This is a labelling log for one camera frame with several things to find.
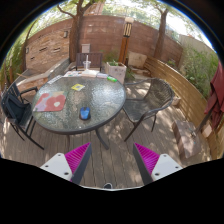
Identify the forked tree trunk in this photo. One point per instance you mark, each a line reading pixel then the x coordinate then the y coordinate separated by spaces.
pixel 76 36

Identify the wooden garden lamp post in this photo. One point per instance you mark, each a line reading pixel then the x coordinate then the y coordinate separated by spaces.
pixel 125 43

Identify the stone raised planter bed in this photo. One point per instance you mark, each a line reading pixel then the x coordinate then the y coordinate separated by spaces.
pixel 40 78

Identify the black slatted chair with bag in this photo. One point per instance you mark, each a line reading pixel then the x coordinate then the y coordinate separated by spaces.
pixel 16 111

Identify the blue computer mouse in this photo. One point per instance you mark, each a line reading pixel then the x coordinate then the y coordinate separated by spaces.
pixel 85 113

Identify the brown wicker patio chair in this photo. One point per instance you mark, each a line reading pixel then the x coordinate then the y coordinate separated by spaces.
pixel 156 95

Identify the colourful open magazine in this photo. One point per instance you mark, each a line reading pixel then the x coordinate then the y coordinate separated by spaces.
pixel 71 74

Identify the yellow square card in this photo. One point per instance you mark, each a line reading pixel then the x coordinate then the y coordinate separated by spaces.
pixel 77 87

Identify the black wall lamp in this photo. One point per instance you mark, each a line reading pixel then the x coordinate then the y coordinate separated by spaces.
pixel 27 50
pixel 65 34

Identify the slender tree trunk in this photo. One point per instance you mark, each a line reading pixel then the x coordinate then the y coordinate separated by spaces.
pixel 161 33

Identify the dark wooden slatted chair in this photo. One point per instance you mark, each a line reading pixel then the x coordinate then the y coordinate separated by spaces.
pixel 95 59

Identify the white book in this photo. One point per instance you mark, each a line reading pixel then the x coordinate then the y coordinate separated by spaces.
pixel 90 73

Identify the clear plastic cup with straw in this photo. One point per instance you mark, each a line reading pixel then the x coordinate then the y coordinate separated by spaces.
pixel 87 65

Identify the floral mouse pad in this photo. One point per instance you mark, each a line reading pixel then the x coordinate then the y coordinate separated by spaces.
pixel 50 101

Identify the square stone slab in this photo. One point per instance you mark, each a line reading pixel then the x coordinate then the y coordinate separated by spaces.
pixel 137 60

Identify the red folded patio umbrella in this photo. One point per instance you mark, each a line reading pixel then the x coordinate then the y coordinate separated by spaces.
pixel 217 93

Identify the grey wall utility box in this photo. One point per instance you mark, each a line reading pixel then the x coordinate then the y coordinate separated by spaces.
pixel 86 48

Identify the white square planter box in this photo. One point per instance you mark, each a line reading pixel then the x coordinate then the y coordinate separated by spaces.
pixel 116 72

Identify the black and white patterned sheet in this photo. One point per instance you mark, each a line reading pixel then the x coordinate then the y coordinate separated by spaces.
pixel 55 79

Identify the green marker pen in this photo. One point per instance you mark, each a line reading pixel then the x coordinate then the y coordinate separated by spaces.
pixel 111 79

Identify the small pink booklet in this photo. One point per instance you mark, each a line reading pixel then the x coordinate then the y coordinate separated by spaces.
pixel 101 75

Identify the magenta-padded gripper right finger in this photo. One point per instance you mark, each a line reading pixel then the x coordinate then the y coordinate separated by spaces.
pixel 165 165

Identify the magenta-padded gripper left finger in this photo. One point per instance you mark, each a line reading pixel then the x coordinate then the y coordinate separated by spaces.
pixel 55 164

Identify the stone paver block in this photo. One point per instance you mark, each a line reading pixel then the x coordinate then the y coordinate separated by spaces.
pixel 186 138

